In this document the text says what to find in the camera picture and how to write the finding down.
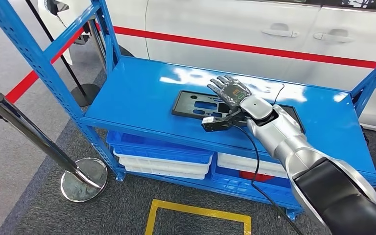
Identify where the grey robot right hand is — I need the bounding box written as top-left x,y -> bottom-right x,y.
207,75 -> 253,113

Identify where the black plastic panel part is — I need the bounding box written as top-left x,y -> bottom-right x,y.
171,90 -> 306,134

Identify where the blue metal shelf rack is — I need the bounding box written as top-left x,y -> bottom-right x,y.
0,0 -> 376,222

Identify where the red barrier belt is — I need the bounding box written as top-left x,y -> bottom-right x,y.
5,26 -> 87,104
95,23 -> 376,70

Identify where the white car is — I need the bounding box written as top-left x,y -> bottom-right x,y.
37,0 -> 376,135

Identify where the red item in crate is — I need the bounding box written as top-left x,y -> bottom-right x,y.
239,171 -> 276,183

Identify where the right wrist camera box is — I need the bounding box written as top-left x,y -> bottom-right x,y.
201,110 -> 245,133

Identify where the thin black wire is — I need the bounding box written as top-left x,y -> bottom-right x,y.
271,83 -> 286,106

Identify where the black camera cable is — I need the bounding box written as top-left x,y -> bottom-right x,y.
232,124 -> 306,235

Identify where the chrome stanchion post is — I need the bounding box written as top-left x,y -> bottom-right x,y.
87,19 -> 107,71
0,93 -> 109,203

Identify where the black stanchion post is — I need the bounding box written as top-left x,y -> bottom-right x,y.
24,0 -> 102,108

